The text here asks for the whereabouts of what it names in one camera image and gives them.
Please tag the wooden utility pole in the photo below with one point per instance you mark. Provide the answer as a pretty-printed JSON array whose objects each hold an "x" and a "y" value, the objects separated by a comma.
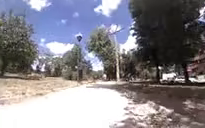
[{"x": 117, "y": 65}]

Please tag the tall green tree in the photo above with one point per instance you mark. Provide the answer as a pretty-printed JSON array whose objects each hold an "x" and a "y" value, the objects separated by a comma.
[{"x": 101, "y": 46}]

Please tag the street lamp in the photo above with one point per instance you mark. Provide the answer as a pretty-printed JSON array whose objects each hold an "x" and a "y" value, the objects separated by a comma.
[{"x": 79, "y": 38}]

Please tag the row of trees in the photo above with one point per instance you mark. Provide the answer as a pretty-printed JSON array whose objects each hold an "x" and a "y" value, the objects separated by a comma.
[{"x": 66, "y": 65}]

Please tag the pale dirt path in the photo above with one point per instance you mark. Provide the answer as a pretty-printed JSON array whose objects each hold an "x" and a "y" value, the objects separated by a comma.
[{"x": 73, "y": 110}]

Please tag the white vehicle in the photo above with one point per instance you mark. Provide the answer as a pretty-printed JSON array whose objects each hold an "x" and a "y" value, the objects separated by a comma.
[{"x": 168, "y": 77}]

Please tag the large dark tree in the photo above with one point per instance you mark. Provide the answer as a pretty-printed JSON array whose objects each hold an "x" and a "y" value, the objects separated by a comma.
[{"x": 166, "y": 30}]

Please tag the shaded bare ground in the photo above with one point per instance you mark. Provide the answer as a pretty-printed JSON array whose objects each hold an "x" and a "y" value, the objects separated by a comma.
[{"x": 176, "y": 103}]

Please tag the dry grass ground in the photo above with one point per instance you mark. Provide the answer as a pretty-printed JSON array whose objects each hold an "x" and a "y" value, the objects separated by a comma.
[{"x": 20, "y": 88}]

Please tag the red building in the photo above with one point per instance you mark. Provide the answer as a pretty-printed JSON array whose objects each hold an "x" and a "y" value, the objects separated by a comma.
[{"x": 203, "y": 60}]

